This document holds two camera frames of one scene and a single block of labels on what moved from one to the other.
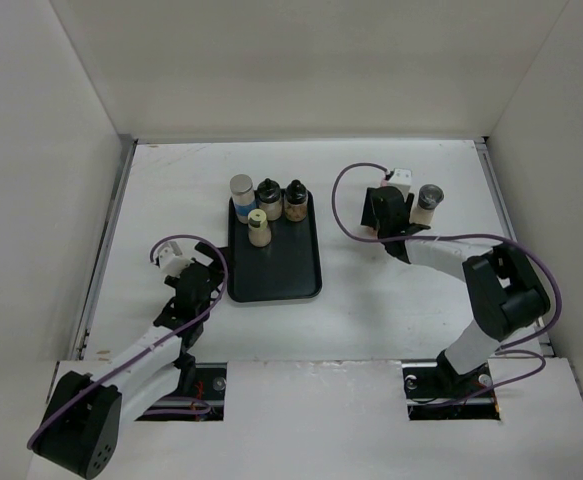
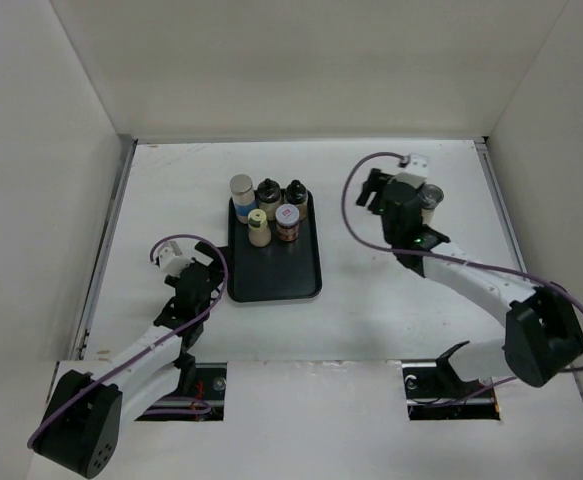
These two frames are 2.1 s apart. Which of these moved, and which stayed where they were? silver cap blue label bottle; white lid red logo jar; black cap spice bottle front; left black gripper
Moved: white lid red logo jar
Stayed: left black gripper; black cap spice bottle front; silver cap blue label bottle
